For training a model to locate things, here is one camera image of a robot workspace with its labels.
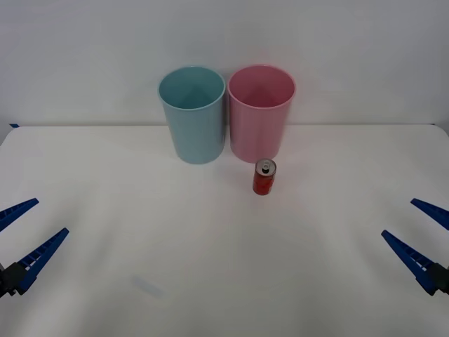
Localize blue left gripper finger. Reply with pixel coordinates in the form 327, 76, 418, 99
0, 198, 40, 233
8, 227, 70, 296

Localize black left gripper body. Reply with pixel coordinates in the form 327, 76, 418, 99
0, 263, 10, 299

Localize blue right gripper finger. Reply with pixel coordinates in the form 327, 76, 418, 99
410, 197, 449, 231
380, 230, 448, 298

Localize red drink can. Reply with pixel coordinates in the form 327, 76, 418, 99
252, 158, 278, 196

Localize pink plastic bin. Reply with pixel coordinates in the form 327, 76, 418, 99
227, 64, 297, 164

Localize pale blue plastic bin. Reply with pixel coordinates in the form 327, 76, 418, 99
157, 65, 226, 166

